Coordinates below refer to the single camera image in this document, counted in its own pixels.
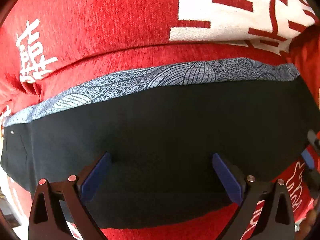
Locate black pants grey waistband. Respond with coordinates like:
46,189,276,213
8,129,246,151
1,58,319,229

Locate red sofa with white characters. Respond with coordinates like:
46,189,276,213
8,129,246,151
1,0,319,239

